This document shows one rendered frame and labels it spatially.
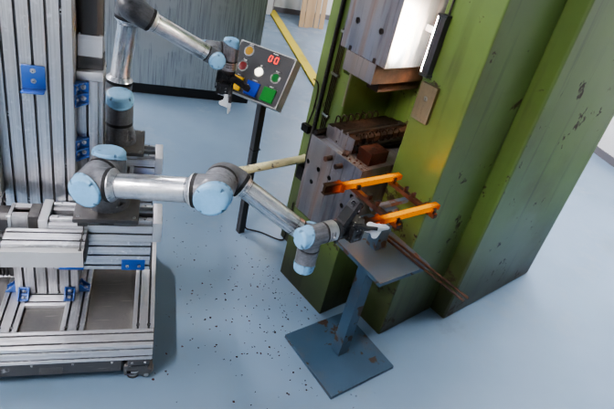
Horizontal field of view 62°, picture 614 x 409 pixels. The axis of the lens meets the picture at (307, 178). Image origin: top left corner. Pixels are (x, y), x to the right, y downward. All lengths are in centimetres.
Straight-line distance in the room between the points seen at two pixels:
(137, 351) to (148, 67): 309
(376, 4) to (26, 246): 165
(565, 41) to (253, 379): 202
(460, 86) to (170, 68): 321
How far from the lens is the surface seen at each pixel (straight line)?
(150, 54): 488
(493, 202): 274
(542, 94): 254
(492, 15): 215
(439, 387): 282
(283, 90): 267
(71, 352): 237
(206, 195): 166
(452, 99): 225
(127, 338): 236
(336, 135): 254
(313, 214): 269
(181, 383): 250
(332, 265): 268
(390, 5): 227
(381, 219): 194
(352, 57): 243
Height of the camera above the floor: 200
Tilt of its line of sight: 30 degrees down
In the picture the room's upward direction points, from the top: 13 degrees clockwise
